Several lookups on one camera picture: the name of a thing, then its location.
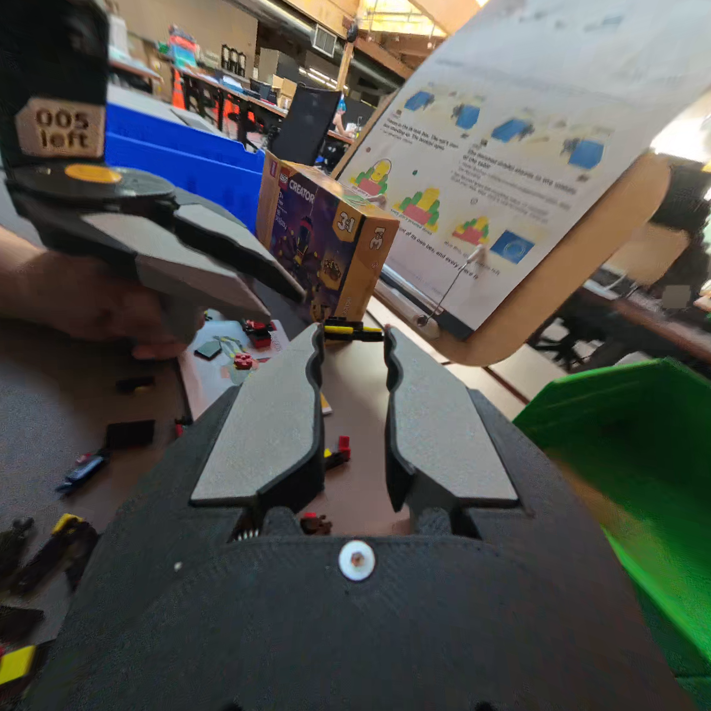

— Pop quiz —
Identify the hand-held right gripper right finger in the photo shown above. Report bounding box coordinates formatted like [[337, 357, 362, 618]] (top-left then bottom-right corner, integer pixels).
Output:
[[384, 328, 521, 514]]

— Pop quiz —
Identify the printed instruction sheet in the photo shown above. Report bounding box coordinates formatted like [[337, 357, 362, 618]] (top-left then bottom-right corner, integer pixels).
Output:
[[334, 0, 711, 334]]

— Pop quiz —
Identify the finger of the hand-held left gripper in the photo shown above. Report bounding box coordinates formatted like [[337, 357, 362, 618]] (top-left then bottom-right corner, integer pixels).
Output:
[[167, 198, 308, 303], [84, 209, 273, 323]]

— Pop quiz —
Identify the person's left forearm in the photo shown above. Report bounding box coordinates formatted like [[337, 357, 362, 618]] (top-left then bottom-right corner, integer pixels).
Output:
[[0, 228, 56, 323]]

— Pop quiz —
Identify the black red lego leg piece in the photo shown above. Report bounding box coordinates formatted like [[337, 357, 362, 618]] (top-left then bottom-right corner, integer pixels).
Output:
[[323, 319, 385, 341]]

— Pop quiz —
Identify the blue plastic bin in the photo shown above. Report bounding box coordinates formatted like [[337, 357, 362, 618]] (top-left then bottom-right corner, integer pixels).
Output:
[[106, 100, 267, 234]]

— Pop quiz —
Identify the pile of lego pieces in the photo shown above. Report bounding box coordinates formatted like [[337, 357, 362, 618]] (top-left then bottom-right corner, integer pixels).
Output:
[[0, 317, 356, 684]]

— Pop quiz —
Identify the open spider instruction booklet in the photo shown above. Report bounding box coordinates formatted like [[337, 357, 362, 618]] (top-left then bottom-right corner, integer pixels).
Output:
[[178, 320, 334, 421]]

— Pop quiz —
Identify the green plastic bin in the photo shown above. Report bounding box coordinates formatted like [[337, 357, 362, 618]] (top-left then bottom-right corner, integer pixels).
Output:
[[514, 358, 711, 667]]

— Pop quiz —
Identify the purple lego set box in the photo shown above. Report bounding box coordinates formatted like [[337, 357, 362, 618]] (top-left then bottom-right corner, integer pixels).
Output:
[[256, 154, 401, 325]]

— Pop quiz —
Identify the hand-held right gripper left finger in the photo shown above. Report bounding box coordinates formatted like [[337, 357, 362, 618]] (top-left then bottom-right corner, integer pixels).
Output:
[[189, 325, 326, 514]]

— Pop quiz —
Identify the person's left hand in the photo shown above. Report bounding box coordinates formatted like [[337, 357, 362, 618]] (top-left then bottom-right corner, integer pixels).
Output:
[[34, 250, 206, 362]]

